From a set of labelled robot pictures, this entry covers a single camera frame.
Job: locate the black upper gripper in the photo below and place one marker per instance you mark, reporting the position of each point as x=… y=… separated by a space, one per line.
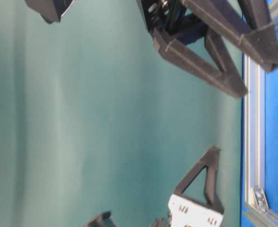
x=172 y=29

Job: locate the black and white lower gripper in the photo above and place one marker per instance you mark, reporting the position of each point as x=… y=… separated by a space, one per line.
x=206 y=209

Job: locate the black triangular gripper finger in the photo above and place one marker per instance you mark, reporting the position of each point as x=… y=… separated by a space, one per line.
x=254 y=34

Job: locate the blue backdrop panel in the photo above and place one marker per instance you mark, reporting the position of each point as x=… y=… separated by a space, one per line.
x=277 y=132

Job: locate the vertical aluminium frame profile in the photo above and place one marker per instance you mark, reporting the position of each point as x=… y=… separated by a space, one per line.
x=254 y=129

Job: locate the silver corner bracket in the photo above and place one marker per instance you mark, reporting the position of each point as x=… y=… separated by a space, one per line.
x=260 y=198

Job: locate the lower aluminium frame profile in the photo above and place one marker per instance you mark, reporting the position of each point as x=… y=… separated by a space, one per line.
x=260 y=217

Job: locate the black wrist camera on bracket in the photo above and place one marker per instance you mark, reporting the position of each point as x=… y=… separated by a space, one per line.
x=104 y=219

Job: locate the black upper wrist camera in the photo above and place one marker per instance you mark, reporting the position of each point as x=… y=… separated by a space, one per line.
x=50 y=10

